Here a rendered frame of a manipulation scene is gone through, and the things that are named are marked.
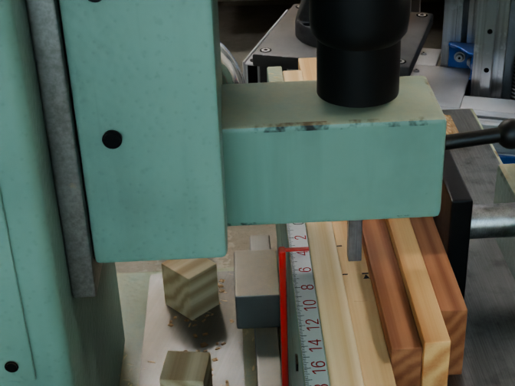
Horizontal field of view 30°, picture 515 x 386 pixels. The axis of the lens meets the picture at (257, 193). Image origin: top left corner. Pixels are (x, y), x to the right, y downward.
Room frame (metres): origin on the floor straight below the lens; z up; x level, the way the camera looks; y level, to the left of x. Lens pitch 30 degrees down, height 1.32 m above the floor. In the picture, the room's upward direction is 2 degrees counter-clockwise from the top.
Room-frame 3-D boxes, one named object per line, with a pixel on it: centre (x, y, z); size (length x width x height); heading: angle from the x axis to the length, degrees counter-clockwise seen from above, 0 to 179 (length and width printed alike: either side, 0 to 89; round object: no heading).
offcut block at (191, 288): (0.71, 0.06, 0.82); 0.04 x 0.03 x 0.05; 44
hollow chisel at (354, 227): (0.55, -0.06, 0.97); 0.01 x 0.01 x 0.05; 1
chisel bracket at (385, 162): (0.55, -0.04, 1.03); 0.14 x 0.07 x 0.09; 91
